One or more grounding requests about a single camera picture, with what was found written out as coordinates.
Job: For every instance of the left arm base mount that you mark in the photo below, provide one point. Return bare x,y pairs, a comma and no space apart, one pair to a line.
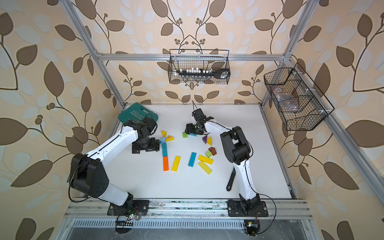
130,207

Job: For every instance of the teal long block upright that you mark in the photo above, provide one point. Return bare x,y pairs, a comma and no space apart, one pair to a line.
192,159

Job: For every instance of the lime yellow rectangular block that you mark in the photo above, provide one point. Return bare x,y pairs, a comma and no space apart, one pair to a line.
205,168

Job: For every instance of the plastic bag in basket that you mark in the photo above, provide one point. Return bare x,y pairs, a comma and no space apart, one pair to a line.
287,102

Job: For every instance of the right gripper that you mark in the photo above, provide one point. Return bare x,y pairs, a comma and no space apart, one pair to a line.
189,129

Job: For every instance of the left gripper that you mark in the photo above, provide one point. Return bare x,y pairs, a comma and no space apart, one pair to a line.
146,145

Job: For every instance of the back wire basket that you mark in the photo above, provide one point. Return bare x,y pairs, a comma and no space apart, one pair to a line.
197,59

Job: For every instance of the purple triangle block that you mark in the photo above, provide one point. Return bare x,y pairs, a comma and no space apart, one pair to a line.
204,139

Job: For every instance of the wire basket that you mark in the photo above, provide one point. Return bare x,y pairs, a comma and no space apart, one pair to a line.
197,59
299,100

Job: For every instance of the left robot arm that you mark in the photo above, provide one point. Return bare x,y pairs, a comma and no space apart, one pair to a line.
88,172

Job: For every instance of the right wire basket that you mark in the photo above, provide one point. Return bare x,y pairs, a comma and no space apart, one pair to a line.
299,100

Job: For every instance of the socket set rail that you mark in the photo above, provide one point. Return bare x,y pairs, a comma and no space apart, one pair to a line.
220,74

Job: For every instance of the orange rectangular block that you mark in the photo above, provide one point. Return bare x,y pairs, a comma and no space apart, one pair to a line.
165,164

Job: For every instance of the green plastic tool case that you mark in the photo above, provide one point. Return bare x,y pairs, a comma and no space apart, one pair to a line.
136,112

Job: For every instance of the brown block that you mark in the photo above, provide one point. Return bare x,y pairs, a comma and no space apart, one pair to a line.
213,151

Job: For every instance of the teal long block diagonal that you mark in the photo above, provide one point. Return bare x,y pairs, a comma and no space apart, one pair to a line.
164,149

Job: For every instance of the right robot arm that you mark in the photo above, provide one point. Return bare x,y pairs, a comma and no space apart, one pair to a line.
236,148

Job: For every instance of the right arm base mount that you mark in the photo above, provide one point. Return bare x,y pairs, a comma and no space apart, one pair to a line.
247,208

